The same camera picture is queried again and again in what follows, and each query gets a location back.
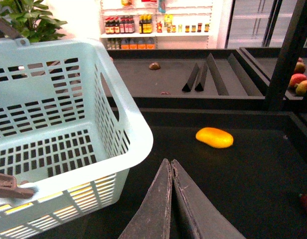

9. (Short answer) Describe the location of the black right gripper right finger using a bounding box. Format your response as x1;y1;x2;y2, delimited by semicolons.
171;160;244;239

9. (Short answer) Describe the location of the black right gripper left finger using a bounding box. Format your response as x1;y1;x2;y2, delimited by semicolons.
119;159;172;239

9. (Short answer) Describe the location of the light blue plastic basket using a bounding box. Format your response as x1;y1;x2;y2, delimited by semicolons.
0;38;153;239

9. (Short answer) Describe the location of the brown basket handle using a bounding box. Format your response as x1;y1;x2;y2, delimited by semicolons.
0;173;34;199

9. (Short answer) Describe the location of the yellow mango far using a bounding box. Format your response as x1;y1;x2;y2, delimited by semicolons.
195;127;234;149

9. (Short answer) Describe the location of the black produce bin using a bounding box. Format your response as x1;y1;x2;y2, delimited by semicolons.
33;107;307;239
109;50;269;110

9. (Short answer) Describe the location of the black triangular divider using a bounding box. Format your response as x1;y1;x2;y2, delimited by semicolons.
194;61;208;92
182;63;199;93

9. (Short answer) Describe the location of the long black divider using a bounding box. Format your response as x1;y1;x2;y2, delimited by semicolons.
206;53;229;96

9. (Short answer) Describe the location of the rear black produce bin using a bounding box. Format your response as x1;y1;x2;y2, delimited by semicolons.
109;50;269;110

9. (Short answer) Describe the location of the brown avocado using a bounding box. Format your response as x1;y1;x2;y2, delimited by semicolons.
149;62;161;70

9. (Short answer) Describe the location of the white grocery shelf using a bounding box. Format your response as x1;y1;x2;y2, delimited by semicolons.
100;0;223;50

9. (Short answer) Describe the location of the green potted plant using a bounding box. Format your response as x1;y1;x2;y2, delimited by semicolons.
0;0;67;43

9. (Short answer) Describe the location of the black support post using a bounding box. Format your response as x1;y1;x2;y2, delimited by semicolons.
263;0;307;111

